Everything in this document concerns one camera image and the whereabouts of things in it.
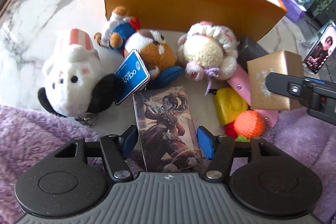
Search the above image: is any cream crochet lamb doll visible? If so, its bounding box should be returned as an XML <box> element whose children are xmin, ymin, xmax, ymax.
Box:
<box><xmin>177</xmin><ymin>21</ymin><xmax>238</xmax><ymax>94</ymax></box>

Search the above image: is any blue ocean tag card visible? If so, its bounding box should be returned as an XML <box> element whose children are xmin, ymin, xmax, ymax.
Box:
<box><xmin>114</xmin><ymin>50</ymin><xmax>150</xmax><ymax>105</ymax></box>

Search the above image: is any pink leather card holder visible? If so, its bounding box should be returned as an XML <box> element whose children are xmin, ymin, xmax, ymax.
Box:
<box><xmin>227</xmin><ymin>65</ymin><xmax>279</xmax><ymax>127</ymax></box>

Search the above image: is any yellow plastic toy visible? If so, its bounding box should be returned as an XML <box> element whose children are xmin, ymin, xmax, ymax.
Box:
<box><xmin>214</xmin><ymin>88</ymin><xmax>249</xmax><ymax>126</ymax></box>

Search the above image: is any brown fox plush blue outfit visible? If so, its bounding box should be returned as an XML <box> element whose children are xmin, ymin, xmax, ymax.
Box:
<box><xmin>94</xmin><ymin>6</ymin><xmax>182</xmax><ymax>90</ymax></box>

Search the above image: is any dark grey gift box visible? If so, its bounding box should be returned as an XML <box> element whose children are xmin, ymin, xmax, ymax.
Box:
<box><xmin>238</xmin><ymin>36</ymin><xmax>269</xmax><ymax>72</ymax></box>

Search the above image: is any illustrated character card box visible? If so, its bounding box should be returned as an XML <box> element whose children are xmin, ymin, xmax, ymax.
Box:
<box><xmin>133</xmin><ymin>86</ymin><xmax>203</xmax><ymax>172</ymax></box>

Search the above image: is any purple fluffy blanket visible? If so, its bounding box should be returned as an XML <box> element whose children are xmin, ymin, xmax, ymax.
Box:
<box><xmin>1</xmin><ymin>106</ymin><xmax>335</xmax><ymax>223</ymax></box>

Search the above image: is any smartphone on stand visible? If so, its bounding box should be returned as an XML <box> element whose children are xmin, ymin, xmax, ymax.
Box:
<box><xmin>303</xmin><ymin>20</ymin><xmax>335</xmax><ymax>75</ymax></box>

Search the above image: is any orange crochet ball toy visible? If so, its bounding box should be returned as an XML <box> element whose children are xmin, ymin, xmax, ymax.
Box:
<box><xmin>224</xmin><ymin>110</ymin><xmax>265</xmax><ymax>142</ymax></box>

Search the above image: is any purple tissue pack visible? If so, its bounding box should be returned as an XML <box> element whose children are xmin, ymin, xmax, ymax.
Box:
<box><xmin>281</xmin><ymin>0</ymin><xmax>306</xmax><ymax>23</ymax></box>

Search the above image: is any gold gift box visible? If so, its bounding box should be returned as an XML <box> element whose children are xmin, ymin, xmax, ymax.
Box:
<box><xmin>247</xmin><ymin>50</ymin><xmax>304</xmax><ymax>111</ymax></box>

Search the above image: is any white black-eared plush toy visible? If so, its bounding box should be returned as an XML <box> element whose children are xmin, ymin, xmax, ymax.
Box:
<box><xmin>38</xmin><ymin>28</ymin><xmax>125</xmax><ymax>118</ymax></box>

